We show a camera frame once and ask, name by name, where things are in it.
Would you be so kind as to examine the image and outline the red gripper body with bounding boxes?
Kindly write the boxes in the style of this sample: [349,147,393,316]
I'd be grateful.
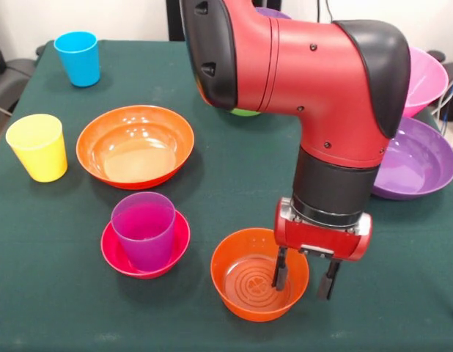
[273,197,373,264]

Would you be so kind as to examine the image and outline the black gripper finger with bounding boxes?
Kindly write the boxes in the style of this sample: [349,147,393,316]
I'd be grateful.
[271,246,289,292]
[317,258,341,301]

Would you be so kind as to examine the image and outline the orange small bowl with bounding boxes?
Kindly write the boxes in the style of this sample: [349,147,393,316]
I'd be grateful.
[210,227,310,323]

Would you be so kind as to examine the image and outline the purple plastic cup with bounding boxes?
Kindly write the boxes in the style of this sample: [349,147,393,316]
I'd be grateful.
[111,192,176,272]

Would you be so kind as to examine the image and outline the red small bowl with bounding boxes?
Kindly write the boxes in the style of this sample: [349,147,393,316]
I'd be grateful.
[100,208,191,280]

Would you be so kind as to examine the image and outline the orange wide shallow bowl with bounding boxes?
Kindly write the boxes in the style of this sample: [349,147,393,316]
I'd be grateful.
[75,105,195,191]

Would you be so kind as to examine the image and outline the purple rounded deep bowl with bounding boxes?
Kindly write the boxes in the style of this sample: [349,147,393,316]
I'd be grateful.
[254,6,292,20]

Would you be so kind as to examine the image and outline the dark green table cloth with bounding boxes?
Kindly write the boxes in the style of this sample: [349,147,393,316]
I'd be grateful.
[0,39,453,352]

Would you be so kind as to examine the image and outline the purple wide shallow bowl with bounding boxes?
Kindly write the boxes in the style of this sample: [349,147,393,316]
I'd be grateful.
[371,117,453,201]

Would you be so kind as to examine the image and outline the pink large bowl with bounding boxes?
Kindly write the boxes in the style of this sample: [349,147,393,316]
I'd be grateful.
[402,46,450,119]

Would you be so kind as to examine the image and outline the yellow plastic cup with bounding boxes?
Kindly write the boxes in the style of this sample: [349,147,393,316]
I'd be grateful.
[5,113,69,183]

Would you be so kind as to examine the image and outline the blue plastic cup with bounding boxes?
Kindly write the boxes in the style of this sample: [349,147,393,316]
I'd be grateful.
[53,30,102,88]

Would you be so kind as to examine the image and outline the black office chair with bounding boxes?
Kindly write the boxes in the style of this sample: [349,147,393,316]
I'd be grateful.
[0,25,39,151]

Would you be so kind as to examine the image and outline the grey blue cable bundle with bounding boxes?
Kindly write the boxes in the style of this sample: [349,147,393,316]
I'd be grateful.
[430,73,453,157]

